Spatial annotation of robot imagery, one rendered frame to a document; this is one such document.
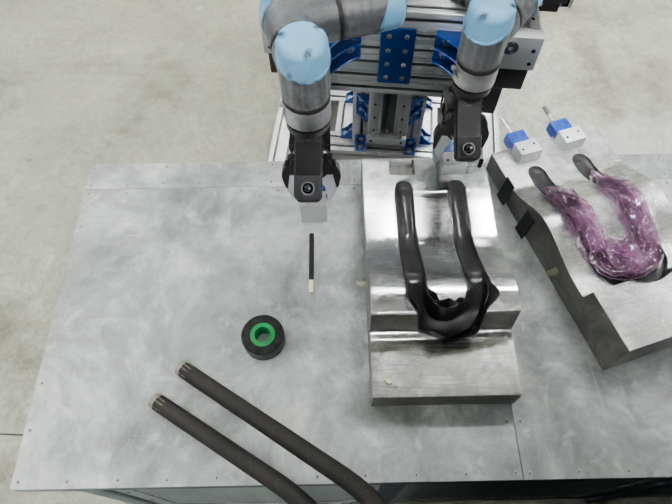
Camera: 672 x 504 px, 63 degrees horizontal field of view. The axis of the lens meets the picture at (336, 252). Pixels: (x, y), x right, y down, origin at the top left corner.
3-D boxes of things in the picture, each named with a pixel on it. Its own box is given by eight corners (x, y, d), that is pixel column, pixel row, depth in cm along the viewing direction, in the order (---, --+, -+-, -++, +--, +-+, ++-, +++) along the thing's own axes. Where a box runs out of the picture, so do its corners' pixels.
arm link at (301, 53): (320, 10, 77) (337, 50, 73) (322, 70, 86) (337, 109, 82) (265, 20, 76) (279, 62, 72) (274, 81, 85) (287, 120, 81)
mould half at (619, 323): (485, 168, 126) (497, 136, 116) (585, 140, 130) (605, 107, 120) (602, 370, 103) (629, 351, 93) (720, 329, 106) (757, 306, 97)
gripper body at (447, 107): (475, 106, 110) (489, 59, 100) (481, 139, 106) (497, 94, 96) (437, 107, 110) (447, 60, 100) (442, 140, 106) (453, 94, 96)
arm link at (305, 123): (331, 115, 82) (276, 116, 82) (331, 135, 86) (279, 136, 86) (330, 78, 85) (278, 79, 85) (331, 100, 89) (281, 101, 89)
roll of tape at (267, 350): (235, 345, 106) (232, 339, 102) (261, 314, 109) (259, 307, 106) (267, 368, 103) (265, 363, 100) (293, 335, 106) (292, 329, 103)
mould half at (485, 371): (360, 183, 124) (362, 144, 112) (474, 181, 124) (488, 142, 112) (371, 406, 100) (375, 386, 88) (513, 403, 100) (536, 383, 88)
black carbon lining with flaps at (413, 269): (390, 186, 115) (394, 158, 107) (467, 185, 115) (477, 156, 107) (403, 344, 98) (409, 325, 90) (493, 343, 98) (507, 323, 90)
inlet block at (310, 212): (302, 169, 113) (300, 152, 108) (326, 168, 113) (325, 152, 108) (301, 222, 107) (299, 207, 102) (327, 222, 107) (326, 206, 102)
